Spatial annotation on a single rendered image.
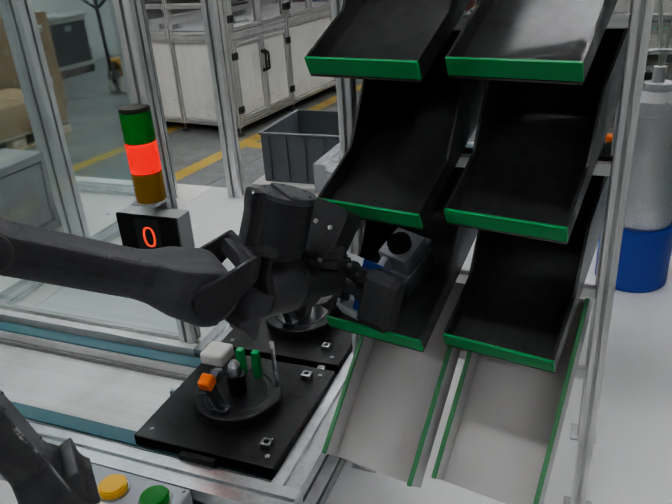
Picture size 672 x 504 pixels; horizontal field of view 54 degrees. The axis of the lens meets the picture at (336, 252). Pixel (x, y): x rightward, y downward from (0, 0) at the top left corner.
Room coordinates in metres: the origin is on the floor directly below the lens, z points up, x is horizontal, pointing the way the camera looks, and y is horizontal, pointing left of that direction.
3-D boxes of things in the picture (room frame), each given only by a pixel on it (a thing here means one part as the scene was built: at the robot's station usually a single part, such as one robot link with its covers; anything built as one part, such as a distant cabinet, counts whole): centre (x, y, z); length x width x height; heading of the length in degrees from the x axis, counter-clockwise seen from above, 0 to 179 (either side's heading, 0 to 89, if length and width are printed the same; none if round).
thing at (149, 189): (1.05, 0.30, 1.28); 0.05 x 0.05 x 0.05
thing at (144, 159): (1.05, 0.30, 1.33); 0.05 x 0.05 x 0.05
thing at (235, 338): (1.11, 0.07, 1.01); 0.24 x 0.24 x 0.13; 67
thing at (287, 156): (3.00, -0.05, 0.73); 0.62 x 0.42 x 0.23; 67
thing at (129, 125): (1.05, 0.30, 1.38); 0.05 x 0.05 x 0.05
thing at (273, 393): (0.87, 0.17, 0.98); 0.14 x 0.14 x 0.02
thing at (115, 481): (0.71, 0.33, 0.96); 0.04 x 0.04 x 0.02
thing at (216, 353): (1.00, 0.22, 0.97); 0.05 x 0.05 x 0.04; 67
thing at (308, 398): (0.87, 0.17, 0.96); 0.24 x 0.24 x 0.02; 67
